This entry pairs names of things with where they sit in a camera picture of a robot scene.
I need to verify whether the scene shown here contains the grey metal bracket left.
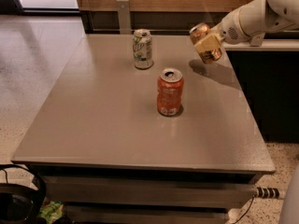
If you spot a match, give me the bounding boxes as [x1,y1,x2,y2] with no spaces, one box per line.
[116,0,132,35]

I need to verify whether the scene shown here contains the gold brown soda can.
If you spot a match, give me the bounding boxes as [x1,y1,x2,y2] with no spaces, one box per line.
[189,23,222,64]

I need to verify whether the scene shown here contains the grey table drawer unit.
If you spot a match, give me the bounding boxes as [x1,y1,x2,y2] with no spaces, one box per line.
[31,165,261,224]

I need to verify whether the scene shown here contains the orange soda can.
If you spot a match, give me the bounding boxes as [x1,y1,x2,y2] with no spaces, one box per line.
[157,67,184,117]

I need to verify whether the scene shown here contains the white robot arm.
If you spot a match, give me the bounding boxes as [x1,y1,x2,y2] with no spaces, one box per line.
[194,0,299,53]

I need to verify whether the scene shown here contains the black headphones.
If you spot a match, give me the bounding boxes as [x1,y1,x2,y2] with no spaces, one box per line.
[0,164,46,224]

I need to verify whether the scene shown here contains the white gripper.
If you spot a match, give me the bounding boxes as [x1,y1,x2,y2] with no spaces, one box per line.
[194,11,249,53]

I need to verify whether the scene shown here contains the thin black cable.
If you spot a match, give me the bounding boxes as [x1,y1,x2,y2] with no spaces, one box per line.
[232,196,256,224]

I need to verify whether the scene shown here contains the green snack bag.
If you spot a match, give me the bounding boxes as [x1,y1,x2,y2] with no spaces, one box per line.
[38,202,64,224]

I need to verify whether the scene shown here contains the white green soda can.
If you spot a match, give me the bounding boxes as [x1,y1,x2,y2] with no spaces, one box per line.
[133,29,153,69]

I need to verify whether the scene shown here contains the black white striped handle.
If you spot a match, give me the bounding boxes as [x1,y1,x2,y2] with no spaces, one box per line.
[255,187,285,200]

